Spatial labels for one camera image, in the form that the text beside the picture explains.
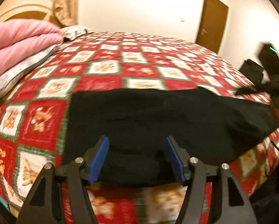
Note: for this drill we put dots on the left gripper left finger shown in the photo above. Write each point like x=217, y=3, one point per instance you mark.
x=44, y=202

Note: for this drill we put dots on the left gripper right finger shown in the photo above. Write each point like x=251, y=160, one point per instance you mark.
x=228, y=201

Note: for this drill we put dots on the black pants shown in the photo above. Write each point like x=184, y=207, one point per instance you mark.
x=212, y=128

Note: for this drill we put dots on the black suitcase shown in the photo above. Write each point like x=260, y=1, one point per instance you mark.
x=253, y=71

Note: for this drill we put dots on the red patchwork bear bedspread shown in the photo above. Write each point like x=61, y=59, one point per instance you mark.
x=33, y=116

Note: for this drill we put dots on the brown wooden door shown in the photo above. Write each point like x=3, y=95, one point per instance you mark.
x=212, y=24

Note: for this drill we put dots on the grey patterned pillow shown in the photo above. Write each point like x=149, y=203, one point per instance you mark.
x=11, y=77

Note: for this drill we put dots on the white patterned far pillow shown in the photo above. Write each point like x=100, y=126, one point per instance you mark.
x=72, y=32

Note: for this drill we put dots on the pink folded blanket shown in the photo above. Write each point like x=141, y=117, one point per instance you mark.
x=21, y=38

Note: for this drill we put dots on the cream wooden headboard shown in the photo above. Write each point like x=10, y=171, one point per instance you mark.
x=28, y=9

